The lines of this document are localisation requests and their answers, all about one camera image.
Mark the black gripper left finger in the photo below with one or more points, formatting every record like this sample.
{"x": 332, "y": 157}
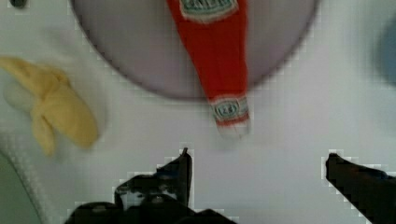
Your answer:
{"x": 168, "y": 188}

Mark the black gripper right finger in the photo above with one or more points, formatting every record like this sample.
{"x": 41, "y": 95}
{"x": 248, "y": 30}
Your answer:
{"x": 371, "y": 191}

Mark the large green bowl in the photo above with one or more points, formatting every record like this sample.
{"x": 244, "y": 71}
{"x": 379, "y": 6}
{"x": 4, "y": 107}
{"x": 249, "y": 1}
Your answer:
{"x": 16, "y": 206}

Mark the blue bowl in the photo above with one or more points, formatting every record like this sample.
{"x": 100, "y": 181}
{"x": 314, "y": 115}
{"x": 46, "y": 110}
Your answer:
{"x": 386, "y": 53}

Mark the yellow plush banana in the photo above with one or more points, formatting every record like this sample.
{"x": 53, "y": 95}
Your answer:
{"x": 56, "y": 106}

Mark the red plush ketchup bottle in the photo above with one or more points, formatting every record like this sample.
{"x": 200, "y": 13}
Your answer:
{"x": 214, "y": 33}

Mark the lilac oval plate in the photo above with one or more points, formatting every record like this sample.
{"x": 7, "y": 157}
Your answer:
{"x": 139, "y": 39}

